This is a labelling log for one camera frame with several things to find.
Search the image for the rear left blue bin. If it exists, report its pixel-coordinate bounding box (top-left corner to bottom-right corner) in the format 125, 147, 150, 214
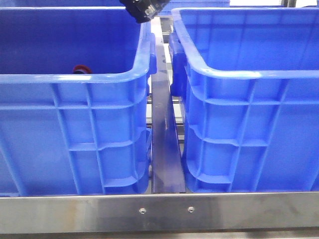
0, 0, 124, 7

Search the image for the right rail screw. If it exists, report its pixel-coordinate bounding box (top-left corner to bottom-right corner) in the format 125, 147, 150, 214
187, 206, 195, 213

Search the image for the dark metal divider bar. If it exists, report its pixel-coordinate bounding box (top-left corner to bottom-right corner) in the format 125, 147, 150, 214
151, 33, 186, 194

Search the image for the right blue plastic bin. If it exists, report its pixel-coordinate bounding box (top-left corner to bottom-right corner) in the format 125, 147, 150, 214
170, 7, 319, 193

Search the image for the stainless steel front rail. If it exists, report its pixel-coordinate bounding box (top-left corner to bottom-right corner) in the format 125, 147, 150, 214
0, 192, 319, 234

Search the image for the red mushroom push button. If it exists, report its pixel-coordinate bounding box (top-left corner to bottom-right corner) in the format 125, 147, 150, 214
73, 65, 92, 74

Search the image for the left blue plastic bin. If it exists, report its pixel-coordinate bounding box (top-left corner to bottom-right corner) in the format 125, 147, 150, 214
0, 7, 157, 197

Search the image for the rear right blue bin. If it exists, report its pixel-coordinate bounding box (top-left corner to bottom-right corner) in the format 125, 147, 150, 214
160, 0, 230, 15

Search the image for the left rail screw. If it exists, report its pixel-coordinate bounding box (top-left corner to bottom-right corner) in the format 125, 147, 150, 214
139, 208, 147, 215

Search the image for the rail screw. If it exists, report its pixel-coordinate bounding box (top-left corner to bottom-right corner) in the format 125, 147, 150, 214
139, 208, 147, 215
187, 206, 195, 213

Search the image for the blue plastic bin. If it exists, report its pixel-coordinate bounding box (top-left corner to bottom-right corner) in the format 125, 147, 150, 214
170, 7, 319, 193
0, 7, 157, 197

